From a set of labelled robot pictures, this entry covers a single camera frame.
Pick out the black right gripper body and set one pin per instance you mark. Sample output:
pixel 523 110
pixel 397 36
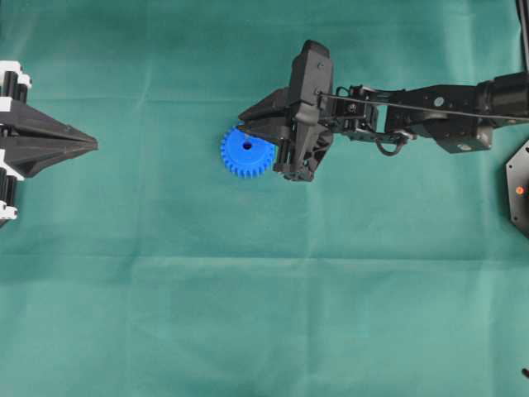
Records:
pixel 346 112

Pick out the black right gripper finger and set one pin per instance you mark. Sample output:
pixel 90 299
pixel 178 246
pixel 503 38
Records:
pixel 272 108
pixel 271 129

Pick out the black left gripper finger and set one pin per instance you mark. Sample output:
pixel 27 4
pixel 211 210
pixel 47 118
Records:
pixel 23 160
pixel 22 118

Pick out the blue plastic gear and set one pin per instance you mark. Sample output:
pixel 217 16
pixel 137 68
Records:
pixel 245 156

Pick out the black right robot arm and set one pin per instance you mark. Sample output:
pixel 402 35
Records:
pixel 459 118

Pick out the green cloth mat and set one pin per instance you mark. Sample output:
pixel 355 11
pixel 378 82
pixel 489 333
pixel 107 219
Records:
pixel 145 268

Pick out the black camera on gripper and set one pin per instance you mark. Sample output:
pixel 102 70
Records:
pixel 311 77

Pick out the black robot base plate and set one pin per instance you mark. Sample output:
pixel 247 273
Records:
pixel 517 185

